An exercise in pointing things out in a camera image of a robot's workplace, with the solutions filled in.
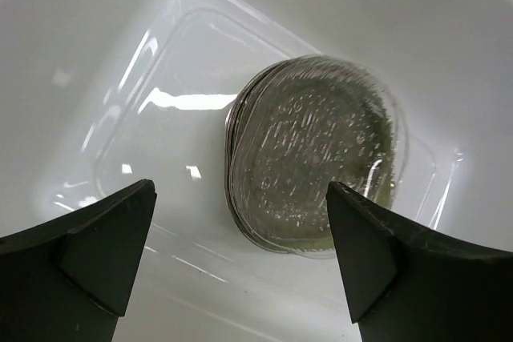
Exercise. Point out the clear frosted plate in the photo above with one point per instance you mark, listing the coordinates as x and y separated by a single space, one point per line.
272 185

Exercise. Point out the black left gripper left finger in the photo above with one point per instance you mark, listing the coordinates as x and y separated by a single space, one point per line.
71 278

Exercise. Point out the green panda plate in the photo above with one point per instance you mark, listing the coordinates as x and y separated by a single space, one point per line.
355 136

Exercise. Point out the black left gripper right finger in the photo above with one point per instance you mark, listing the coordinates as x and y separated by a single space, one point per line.
406 282

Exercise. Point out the white plastic bin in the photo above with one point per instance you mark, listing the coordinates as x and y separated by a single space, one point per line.
96 94

